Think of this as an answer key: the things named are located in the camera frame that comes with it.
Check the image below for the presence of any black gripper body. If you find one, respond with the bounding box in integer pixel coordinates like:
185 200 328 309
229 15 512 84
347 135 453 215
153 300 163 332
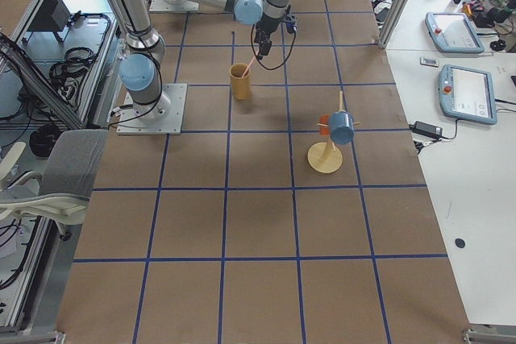
254 14 287 40

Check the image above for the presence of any pink chopstick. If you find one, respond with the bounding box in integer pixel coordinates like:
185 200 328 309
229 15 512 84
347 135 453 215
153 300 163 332
241 52 257 78

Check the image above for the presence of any bamboo chopstick holder cup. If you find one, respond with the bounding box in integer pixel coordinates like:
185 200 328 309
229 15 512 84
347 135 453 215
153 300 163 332
229 63 251 101

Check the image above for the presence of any orange cup on tree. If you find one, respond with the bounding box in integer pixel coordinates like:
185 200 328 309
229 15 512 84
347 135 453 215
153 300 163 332
318 114 330 136

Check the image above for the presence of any blue cup on tree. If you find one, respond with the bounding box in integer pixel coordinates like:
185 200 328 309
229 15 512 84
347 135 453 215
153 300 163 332
328 110 355 145

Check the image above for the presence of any teach pendant tablet far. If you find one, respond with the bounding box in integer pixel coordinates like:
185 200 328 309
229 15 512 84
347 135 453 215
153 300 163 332
425 12 485 54

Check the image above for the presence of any teach pendant tablet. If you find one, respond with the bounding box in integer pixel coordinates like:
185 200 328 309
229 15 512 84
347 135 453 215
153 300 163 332
438 64 497 125
425 12 485 54

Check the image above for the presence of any black power adapter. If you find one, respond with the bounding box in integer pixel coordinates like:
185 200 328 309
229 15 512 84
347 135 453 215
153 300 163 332
409 121 443 140

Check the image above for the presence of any teach pendant tablet near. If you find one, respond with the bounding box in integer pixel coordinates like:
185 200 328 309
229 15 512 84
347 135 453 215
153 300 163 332
438 64 497 125

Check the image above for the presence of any grey office chair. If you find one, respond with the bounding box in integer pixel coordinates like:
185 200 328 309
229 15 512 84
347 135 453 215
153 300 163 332
1 129 108 241

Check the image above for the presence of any black gripper cable arm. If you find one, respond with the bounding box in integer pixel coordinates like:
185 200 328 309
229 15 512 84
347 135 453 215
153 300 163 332
249 23 298 72

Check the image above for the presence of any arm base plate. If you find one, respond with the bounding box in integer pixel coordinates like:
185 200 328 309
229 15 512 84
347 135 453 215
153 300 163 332
116 83 188 135

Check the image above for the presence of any aluminium frame post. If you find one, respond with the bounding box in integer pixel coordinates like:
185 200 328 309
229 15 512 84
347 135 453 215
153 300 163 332
377 0 428 50

